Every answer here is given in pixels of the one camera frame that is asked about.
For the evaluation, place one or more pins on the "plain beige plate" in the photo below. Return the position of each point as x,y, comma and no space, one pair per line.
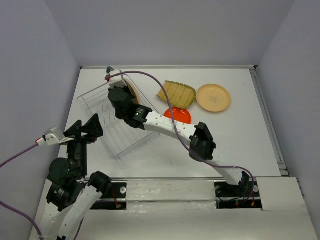
213,98

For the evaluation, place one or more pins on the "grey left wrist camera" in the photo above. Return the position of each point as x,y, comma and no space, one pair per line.
53,136

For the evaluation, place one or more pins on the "white plate green red rim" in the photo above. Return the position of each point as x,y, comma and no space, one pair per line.
110,69

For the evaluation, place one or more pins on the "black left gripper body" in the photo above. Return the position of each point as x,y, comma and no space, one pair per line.
81,141

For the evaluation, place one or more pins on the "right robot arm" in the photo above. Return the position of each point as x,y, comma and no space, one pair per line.
196,138

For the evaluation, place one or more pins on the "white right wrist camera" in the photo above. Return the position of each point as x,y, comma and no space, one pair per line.
115,79

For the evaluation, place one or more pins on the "white wire dish rack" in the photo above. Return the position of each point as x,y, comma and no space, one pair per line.
119,139

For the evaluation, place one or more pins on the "orange plate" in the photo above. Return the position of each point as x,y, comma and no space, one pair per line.
179,114

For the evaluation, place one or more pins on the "large cream bird plate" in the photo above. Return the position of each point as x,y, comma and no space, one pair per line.
136,96

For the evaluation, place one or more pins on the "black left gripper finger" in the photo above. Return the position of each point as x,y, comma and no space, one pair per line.
74,131
93,128

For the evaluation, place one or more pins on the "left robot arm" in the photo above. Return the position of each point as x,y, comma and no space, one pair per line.
69,198

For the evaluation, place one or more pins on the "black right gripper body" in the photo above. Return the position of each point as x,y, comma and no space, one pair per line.
125,88

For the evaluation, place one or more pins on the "woven bamboo tray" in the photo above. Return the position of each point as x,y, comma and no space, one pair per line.
180,95

